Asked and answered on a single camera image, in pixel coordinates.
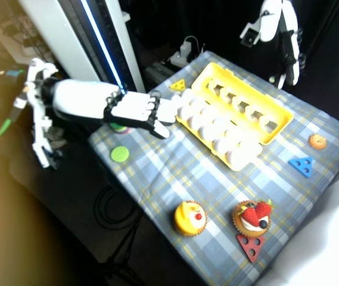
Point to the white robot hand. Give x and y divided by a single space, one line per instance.
82 101
269 21

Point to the white plastic toy egg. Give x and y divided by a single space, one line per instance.
227 127
225 150
204 132
191 98
251 147
202 108
184 114
239 137
214 141
235 159
214 118
194 123

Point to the yellow egg carton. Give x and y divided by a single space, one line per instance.
279 119

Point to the black backdrop curtain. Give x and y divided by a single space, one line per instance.
217 24

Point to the green round disc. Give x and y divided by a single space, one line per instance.
119 154

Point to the white robot body column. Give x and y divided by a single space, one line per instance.
62 29

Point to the white plastic device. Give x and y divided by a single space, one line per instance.
184 50

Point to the yellow triangle block with holes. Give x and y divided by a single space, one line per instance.
179 85

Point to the blue plaid table cloth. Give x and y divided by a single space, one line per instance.
187 178

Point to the orange round face cookie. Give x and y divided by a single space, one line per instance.
317 141

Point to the blue triangle block with holes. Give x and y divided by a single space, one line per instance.
302 166

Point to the toy cupcake with yellow topping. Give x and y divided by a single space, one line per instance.
188 220

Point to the toy cupcake with strawberries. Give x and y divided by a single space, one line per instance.
252 220

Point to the red triangle block with holes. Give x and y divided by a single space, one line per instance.
251 247

